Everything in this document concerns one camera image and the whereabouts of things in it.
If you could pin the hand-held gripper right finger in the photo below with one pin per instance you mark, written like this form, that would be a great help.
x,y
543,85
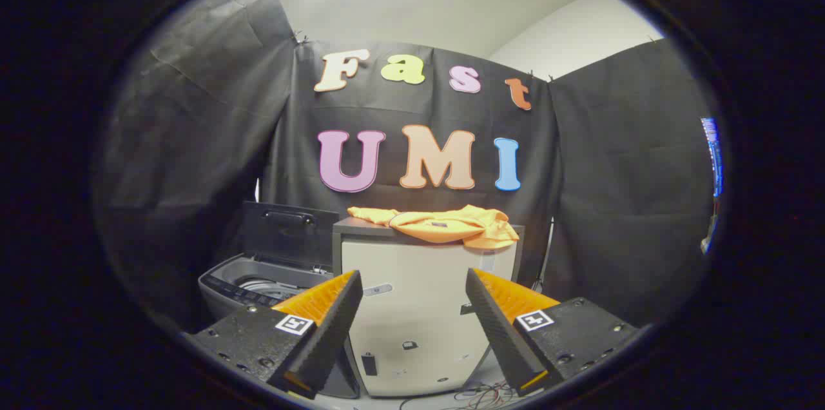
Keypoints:
x,y
499,326

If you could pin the white cabinet with dark top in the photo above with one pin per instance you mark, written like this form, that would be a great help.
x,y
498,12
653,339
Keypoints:
x,y
412,307

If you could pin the grey washing machine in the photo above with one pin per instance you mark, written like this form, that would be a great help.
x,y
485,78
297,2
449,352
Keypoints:
x,y
225,284

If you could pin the lit blue screen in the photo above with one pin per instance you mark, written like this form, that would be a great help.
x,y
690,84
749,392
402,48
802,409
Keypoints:
x,y
713,152

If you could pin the orange garment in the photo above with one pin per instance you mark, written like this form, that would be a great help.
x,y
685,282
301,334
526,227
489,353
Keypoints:
x,y
445,226

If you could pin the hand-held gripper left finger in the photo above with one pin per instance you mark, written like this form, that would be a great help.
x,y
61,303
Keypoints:
x,y
332,326

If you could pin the thin black stand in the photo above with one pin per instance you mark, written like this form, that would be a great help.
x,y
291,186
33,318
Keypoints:
x,y
544,255

